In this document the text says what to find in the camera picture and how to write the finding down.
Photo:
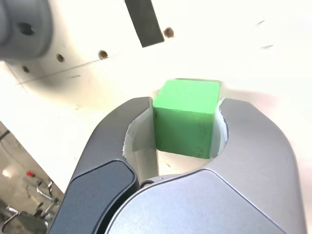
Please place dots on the grey curved gripper left jaw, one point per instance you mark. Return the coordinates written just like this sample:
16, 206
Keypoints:
97, 170

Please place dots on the grey curved gripper right jaw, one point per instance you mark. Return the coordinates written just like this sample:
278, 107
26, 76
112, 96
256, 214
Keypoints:
243, 182

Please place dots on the green cube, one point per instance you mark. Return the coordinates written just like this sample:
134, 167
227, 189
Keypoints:
185, 122

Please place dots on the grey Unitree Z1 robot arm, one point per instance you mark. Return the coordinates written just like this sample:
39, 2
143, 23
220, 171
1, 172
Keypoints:
24, 29

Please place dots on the black tape strip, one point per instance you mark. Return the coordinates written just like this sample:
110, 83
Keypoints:
146, 22

